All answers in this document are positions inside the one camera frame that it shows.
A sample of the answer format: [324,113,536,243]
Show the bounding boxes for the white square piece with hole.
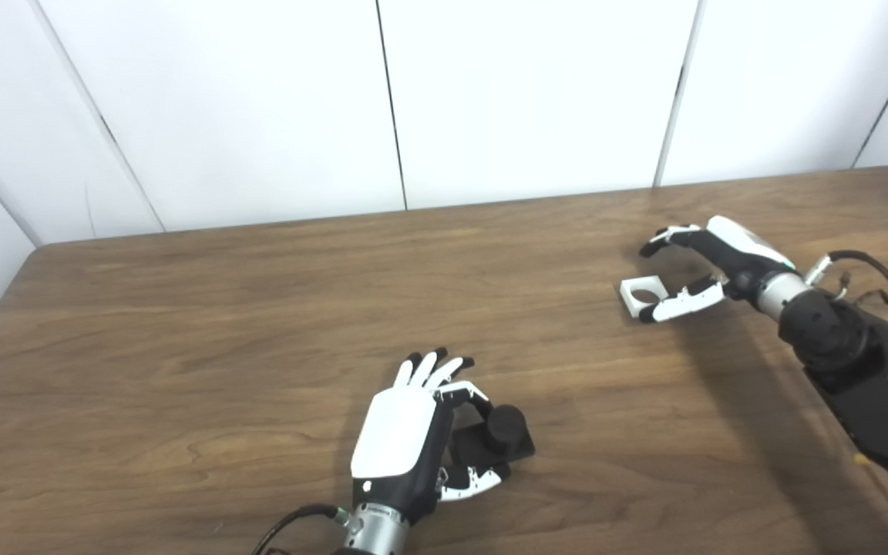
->
[620,275,672,318]

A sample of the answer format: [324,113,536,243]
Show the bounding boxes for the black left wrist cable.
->
[251,504,348,555]

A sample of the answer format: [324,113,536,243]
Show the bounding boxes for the black and white right hand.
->
[638,216,799,324]

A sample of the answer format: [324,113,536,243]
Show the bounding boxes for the black peg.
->
[448,405,536,467]

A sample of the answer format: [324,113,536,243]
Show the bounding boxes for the thin right arm wire bundle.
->
[836,270,888,321]

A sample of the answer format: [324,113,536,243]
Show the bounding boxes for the black and white left hand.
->
[350,348,512,525]

